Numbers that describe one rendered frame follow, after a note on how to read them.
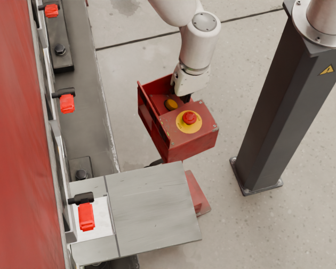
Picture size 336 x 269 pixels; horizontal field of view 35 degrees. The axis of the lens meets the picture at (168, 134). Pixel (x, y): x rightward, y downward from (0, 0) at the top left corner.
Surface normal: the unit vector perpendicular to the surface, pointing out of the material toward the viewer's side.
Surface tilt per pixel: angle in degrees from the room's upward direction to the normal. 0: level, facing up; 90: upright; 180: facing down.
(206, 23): 5
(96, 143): 0
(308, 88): 90
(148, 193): 0
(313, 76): 90
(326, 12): 90
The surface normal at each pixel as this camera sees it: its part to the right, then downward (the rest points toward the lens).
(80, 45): 0.04, -0.46
